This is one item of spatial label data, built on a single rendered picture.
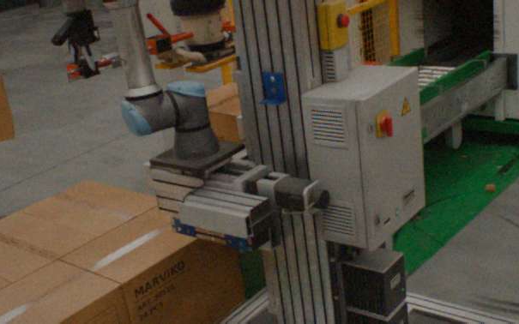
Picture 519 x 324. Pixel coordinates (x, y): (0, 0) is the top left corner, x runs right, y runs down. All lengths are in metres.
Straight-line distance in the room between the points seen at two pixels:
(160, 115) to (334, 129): 0.52
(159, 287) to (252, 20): 1.13
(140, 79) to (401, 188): 0.86
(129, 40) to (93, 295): 0.96
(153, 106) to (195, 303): 1.06
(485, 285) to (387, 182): 1.38
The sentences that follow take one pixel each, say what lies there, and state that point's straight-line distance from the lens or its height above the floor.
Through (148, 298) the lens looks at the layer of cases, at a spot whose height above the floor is 0.43.
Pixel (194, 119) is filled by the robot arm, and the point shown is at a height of 1.16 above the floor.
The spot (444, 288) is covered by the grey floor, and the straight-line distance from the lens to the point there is 3.47.
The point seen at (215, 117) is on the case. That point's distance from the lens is 3.08.
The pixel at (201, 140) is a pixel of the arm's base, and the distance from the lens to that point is 2.29.
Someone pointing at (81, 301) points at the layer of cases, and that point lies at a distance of 2.67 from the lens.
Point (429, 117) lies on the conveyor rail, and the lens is 4.01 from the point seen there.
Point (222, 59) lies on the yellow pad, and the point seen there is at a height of 1.17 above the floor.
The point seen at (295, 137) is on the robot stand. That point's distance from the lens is 2.25.
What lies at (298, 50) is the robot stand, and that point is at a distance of 2.15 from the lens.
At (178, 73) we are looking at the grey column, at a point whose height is 0.85.
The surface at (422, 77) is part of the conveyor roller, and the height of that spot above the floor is 0.53.
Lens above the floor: 1.82
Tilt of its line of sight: 21 degrees down
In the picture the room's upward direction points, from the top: 8 degrees counter-clockwise
